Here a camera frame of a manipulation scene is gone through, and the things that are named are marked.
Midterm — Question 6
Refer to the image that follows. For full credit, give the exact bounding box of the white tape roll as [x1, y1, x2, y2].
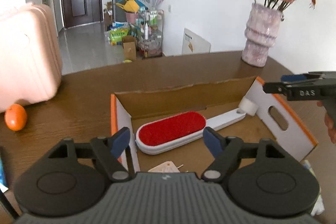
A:
[237, 97, 259, 117]

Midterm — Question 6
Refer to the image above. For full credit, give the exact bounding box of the white board leaning on wall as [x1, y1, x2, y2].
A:
[182, 28, 211, 55]

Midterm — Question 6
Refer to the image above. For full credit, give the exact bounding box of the red white lint brush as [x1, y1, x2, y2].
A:
[135, 109, 246, 155]

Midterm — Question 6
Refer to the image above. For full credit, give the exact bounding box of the green snack package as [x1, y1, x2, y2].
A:
[109, 28, 129, 45]

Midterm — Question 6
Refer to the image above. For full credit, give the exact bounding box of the blue wet wipes pack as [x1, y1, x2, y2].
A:
[0, 146, 9, 193]

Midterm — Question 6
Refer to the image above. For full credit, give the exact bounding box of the pink ribbed suitcase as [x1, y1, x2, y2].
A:
[1, 2, 62, 112]

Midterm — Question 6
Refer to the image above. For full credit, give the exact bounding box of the small cardboard box on floor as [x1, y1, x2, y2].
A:
[122, 35, 137, 61]

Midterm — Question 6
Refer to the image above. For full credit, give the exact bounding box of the beige tape roll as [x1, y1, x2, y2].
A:
[148, 161, 183, 173]

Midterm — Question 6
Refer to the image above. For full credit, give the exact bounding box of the orange fruit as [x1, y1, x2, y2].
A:
[5, 104, 27, 131]

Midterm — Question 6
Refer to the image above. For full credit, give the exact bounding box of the person's right hand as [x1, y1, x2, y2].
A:
[324, 113, 336, 144]

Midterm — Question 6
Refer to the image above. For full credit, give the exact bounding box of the wire storage cart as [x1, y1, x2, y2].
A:
[135, 9, 164, 58]

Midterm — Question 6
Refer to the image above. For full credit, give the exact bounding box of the pink textured vase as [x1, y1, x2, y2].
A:
[241, 3, 282, 68]

